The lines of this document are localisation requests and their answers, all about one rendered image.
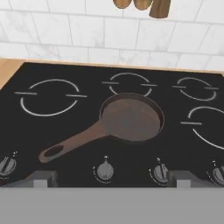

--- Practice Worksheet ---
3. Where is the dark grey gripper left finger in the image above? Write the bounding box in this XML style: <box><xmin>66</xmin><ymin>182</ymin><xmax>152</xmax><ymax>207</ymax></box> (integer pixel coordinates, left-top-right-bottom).
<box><xmin>6</xmin><ymin>170</ymin><xmax>59</xmax><ymax>189</ymax></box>

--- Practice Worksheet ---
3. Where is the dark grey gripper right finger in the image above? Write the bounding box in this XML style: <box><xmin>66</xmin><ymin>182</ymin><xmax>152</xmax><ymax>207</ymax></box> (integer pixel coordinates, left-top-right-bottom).
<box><xmin>166</xmin><ymin>170</ymin><xmax>221</xmax><ymax>189</ymax></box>

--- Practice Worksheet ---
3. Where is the grey hob knob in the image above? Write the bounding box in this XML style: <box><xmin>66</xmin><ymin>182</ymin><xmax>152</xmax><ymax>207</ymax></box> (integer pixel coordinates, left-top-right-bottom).
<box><xmin>96</xmin><ymin>159</ymin><xmax>115</xmax><ymax>180</ymax></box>
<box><xmin>0</xmin><ymin>155</ymin><xmax>18</xmax><ymax>177</ymax></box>
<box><xmin>212</xmin><ymin>164</ymin><xmax>224</xmax><ymax>186</ymax></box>
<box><xmin>152</xmin><ymin>161</ymin><xmax>170</xmax><ymax>186</ymax></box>

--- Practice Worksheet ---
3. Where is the black glass hob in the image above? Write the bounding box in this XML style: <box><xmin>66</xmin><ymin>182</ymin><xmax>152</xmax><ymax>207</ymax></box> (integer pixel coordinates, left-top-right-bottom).
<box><xmin>0</xmin><ymin>61</ymin><xmax>224</xmax><ymax>189</ymax></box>

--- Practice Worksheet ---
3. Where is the brown cast iron pan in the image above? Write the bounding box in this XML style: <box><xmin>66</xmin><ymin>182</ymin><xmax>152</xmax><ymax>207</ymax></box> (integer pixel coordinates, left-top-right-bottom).
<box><xmin>38</xmin><ymin>92</ymin><xmax>165</xmax><ymax>164</ymax></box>

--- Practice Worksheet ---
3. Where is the hanging wooden utensil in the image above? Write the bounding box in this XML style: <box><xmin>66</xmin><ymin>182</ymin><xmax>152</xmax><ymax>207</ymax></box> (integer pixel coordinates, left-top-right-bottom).
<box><xmin>112</xmin><ymin>0</ymin><xmax>135</xmax><ymax>10</ymax></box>
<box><xmin>133</xmin><ymin>0</ymin><xmax>154</xmax><ymax>11</ymax></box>
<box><xmin>149</xmin><ymin>0</ymin><xmax>172</xmax><ymax>19</ymax></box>

